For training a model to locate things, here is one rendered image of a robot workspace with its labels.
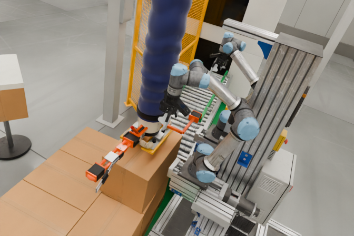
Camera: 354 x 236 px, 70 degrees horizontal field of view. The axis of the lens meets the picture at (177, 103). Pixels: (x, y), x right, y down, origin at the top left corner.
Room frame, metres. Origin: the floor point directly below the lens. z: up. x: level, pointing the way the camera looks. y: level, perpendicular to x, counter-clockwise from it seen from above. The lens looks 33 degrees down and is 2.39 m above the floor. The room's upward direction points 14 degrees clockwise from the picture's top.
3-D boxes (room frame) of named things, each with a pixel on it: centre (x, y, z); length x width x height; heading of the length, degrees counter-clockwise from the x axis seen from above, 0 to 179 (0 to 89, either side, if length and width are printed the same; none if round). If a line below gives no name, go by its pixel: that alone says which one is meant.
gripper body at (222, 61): (2.01, -0.28, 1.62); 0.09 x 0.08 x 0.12; 53
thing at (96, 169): (0.96, 0.36, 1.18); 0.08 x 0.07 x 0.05; 162
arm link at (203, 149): (1.28, -0.26, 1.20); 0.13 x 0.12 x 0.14; 6
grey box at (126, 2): (2.82, 0.78, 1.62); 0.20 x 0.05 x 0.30; 166
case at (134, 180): (1.52, 0.17, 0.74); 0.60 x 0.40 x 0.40; 162
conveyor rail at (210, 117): (2.94, -0.53, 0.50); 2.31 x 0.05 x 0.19; 166
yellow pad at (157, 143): (1.50, 0.08, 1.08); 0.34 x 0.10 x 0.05; 162
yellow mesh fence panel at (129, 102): (3.03, 0.53, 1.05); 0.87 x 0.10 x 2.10; 38
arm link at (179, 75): (1.12, 0.02, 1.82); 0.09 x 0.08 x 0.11; 96
